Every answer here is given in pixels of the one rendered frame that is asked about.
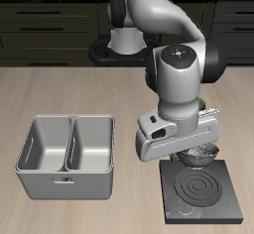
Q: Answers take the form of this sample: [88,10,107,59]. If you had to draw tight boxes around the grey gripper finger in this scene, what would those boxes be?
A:
[169,154,182,165]

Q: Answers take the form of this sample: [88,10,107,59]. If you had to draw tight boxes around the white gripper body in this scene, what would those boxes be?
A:
[135,108,221,163]

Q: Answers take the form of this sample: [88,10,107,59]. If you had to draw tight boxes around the black bowl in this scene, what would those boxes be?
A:
[175,143,221,171]

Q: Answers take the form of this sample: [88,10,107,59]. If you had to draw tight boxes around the dark grey stove plate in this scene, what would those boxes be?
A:
[159,159,245,226]

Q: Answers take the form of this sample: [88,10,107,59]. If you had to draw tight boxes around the dark green round object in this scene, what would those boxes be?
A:
[197,96,207,112]

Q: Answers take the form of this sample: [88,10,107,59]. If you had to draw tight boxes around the white two-bin basket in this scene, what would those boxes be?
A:
[13,113,117,201]

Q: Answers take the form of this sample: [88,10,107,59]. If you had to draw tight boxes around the dark kitchen cupboards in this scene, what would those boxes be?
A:
[0,0,254,68]

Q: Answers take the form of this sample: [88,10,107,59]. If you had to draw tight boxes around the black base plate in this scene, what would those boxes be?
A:
[87,34,164,63]

